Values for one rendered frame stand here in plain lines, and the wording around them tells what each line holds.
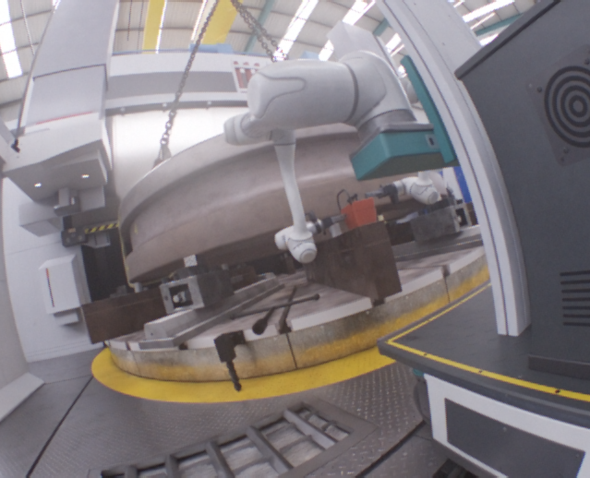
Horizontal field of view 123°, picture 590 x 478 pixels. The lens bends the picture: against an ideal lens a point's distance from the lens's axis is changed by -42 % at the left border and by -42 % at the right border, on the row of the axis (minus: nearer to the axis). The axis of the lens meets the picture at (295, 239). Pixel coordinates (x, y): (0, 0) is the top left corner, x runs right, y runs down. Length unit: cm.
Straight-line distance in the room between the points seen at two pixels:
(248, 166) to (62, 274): 332
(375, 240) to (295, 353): 76
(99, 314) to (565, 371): 287
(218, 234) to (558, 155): 203
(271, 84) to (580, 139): 53
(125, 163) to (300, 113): 471
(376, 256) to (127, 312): 229
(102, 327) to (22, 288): 276
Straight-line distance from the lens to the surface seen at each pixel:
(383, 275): 137
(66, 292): 452
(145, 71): 823
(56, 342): 509
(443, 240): 250
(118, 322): 281
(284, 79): 58
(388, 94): 67
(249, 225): 203
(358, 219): 139
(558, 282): 46
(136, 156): 522
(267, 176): 223
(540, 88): 44
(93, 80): 437
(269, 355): 161
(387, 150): 58
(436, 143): 68
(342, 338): 158
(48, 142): 341
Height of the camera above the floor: 62
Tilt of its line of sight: 4 degrees up
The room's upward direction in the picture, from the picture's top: 15 degrees counter-clockwise
